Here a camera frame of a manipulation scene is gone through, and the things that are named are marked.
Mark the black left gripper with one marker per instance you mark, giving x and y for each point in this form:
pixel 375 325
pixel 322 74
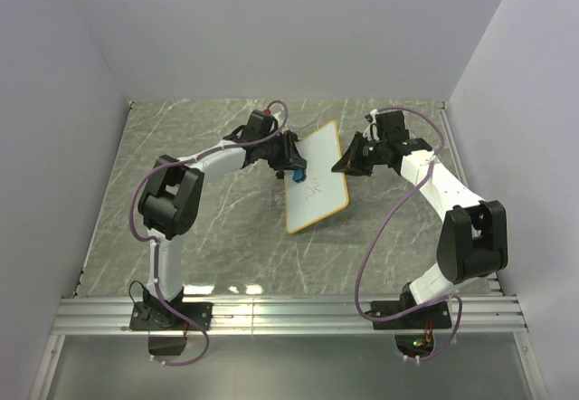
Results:
pixel 290 158

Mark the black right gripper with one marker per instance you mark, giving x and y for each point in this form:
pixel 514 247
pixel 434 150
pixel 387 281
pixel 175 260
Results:
pixel 350 162

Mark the blue whiteboard eraser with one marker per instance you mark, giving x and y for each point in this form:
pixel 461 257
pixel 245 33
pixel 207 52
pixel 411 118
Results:
pixel 299 175

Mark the orange framed whiteboard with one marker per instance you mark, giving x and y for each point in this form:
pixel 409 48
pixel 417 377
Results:
pixel 322 193

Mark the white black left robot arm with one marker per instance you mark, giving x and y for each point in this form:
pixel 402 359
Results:
pixel 171 196

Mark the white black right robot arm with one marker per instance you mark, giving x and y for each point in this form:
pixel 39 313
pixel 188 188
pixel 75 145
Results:
pixel 473 242

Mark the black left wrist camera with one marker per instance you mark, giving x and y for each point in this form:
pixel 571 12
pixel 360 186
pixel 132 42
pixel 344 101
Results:
pixel 259 125

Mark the aluminium front rail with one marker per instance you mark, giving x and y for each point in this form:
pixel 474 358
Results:
pixel 255 316

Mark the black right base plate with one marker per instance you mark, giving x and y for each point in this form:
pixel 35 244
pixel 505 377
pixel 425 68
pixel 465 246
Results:
pixel 390 315

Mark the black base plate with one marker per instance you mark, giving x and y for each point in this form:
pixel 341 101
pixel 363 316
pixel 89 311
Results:
pixel 145 318
pixel 390 315

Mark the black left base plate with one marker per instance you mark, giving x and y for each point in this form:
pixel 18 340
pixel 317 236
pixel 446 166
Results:
pixel 145 318

